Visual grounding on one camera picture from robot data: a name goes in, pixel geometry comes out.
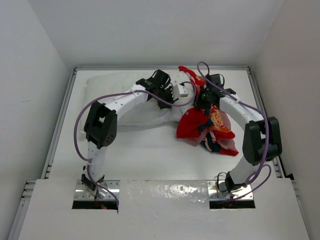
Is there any aluminium table frame rail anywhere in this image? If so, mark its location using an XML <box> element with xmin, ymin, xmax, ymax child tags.
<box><xmin>247</xmin><ymin>68</ymin><xmax>285</xmax><ymax>178</ymax></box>

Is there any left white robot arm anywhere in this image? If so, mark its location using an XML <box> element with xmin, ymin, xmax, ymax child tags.
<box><xmin>81</xmin><ymin>69</ymin><xmax>188</xmax><ymax>192</ymax></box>

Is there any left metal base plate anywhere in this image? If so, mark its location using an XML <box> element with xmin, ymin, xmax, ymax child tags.
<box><xmin>73</xmin><ymin>180</ymin><xmax>120</xmax><ymax>201</ymax></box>

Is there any red patterned pillowcase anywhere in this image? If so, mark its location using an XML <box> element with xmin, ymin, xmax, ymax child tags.
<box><xmin>176</xmin><ymin>65</ymin><xmax>240</xmax><ymax>156</ymax></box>

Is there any white pillow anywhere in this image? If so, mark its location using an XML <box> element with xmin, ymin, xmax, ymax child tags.
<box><xmin>83</xmin><ymin>70</ymin><xmax>194</xmax><ymax>127</ymax></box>

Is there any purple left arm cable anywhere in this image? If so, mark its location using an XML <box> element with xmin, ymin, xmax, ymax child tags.
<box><xmin>74</xmin><ymin>81</ymin><xmax>198</xmax><ymax>208</ymax></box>

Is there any metal base plate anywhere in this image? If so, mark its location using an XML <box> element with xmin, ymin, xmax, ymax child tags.
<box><xmin>73</xmin><ymin>180</ymin><xmax>120</xmax><ymax>201</ymax></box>
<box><xmin>207</xmin><ymin>179</ymin><xmax>254</xmax><ymax>201</ymax></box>

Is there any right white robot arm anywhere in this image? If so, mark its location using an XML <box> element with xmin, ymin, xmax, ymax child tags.
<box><xmin>194</xmin><ymin>73</ymin><xmax>282</xmax><ymax>193</ymax></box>

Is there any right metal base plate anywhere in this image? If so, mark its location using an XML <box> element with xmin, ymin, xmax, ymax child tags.
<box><xmin>207</xmin><ymin>179</ymin><xmax>254</xmax><ymax>201</ymax></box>

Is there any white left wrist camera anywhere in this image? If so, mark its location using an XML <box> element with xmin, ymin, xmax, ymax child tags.
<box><xmin>172</xmin><ymin>84</ymin><xmax>189</xmax><ymax>100</ymax></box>

